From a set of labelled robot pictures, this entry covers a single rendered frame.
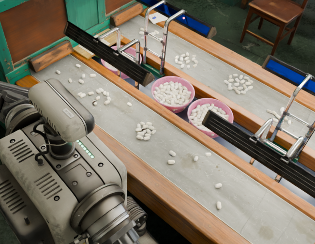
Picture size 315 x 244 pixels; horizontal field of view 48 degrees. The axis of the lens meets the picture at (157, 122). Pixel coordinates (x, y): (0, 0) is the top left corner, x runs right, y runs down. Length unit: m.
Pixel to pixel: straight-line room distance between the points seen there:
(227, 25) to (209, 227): 2.93
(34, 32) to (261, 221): 1.61
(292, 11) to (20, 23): 2.61
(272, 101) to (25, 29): 1.53
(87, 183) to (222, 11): 3.73
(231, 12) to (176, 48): 2.03
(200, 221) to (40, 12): 1.44
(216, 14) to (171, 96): 2.37
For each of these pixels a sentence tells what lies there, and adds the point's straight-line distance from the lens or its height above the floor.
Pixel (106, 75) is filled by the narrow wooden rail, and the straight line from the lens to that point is 2.25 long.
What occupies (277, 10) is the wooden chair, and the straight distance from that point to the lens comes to 3.78.
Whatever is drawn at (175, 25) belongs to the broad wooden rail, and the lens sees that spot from 2.71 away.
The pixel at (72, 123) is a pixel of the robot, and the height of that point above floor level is 1.64.
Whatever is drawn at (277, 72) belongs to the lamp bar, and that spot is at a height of 1.06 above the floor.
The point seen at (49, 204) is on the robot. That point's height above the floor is 1.45.
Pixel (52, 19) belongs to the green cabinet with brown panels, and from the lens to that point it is 2.29.
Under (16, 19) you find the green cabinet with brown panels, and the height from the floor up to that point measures 1.13.
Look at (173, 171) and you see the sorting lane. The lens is 1.83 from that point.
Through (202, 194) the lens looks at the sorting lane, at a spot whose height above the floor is 0.74.
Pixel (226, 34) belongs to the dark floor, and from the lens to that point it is 4.09.
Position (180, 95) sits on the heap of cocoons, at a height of 0.73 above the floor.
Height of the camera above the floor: 2.27
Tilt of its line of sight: 49 degrees down
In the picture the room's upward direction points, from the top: 6 degrees clockwise
